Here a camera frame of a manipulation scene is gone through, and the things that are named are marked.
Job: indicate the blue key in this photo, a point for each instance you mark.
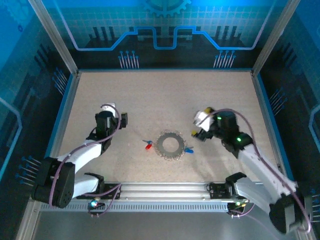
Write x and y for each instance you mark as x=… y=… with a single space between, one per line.
x=189 y=150
x=149 y=142

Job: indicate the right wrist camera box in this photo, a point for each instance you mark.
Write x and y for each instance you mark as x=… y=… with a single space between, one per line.
x=202 y=120

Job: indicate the aluminium frame post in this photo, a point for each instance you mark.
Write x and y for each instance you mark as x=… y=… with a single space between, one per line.
x=55 y=37
x=275 y=37

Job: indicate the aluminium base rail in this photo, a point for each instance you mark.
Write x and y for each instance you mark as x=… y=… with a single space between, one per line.
x=165 y=191

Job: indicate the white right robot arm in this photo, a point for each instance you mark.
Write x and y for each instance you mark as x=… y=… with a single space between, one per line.
x=262 y=170

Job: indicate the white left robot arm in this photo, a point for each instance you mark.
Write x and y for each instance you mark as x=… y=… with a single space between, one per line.
x=82 y=155

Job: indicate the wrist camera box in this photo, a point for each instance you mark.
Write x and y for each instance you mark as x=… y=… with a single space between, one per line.
x=110 y=107
x=202 y=120

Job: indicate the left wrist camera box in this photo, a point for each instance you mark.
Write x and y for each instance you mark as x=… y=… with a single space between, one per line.
x=110 y=107

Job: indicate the aluminium side rail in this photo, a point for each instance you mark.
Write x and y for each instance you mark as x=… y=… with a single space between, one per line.
x=68 y=100
x=261 y=100

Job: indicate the red key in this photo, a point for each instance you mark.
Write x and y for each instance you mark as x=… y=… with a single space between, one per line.
x=148 y=146

